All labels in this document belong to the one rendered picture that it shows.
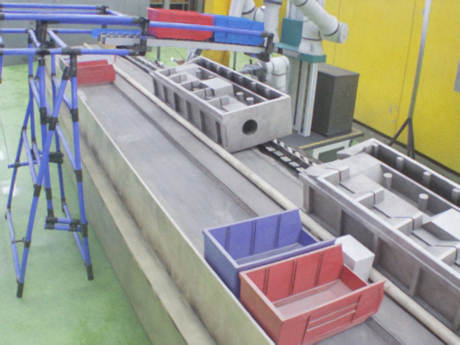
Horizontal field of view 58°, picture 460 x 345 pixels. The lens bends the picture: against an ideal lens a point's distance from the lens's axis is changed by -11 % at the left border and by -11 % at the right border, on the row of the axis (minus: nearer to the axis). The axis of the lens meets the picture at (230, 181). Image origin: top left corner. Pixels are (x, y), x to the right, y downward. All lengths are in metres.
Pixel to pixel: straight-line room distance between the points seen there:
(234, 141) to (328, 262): 0.99
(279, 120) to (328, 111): 1.55
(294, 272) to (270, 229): 0.22
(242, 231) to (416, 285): 0.52
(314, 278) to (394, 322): 0.26
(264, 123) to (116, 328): 1.19
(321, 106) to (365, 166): 2.14
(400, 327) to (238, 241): 0.52
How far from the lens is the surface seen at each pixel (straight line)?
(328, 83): 3.69
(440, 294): 1.28
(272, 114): 2.16
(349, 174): 1.59
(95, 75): 3.29
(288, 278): 1.20
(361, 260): 1.32
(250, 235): 1.34
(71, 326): 2.28
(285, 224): 1.40
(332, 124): 3.77
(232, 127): 2.07
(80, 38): 8.40
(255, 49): 2.46
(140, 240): 1.78
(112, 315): 2.31
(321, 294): 1.31
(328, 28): 3.13
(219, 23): 2.32
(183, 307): 1.47
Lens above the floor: 1.57
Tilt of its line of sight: 26 degrees down
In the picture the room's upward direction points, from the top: 4 degrees clockwise
